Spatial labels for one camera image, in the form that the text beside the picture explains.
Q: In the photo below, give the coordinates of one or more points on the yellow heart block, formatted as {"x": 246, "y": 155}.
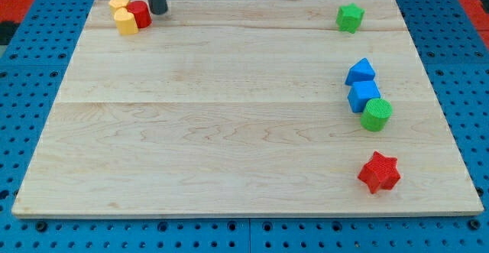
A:
{"x": 125, "y": 22}

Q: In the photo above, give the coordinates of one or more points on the blue cube block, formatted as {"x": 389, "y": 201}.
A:
{"x": 360, "y": 93}

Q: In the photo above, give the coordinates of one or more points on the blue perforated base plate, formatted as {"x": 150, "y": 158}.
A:
{"x": 34, "y": 63}

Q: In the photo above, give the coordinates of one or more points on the blue triangle block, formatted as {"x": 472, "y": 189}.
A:
{"x": 361, "y": 71}

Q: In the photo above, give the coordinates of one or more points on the green cylinder block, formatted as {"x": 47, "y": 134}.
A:
{"x": 376, "y": 114}

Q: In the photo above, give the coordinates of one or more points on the green star block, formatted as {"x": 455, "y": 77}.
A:
{"x": 349, "y": 17}

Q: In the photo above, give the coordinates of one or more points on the yellow hexagon block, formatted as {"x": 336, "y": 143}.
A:
{"x": 115, "y": 5}

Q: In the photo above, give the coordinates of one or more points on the red cylinder block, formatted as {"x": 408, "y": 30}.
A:
{"x": 141, "y": 13}

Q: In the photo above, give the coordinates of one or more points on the red star block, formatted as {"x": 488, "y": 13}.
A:
{"x": 380, "y": 173}

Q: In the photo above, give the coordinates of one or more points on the light wooden board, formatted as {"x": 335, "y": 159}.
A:
{"x": 239, "y": 108}

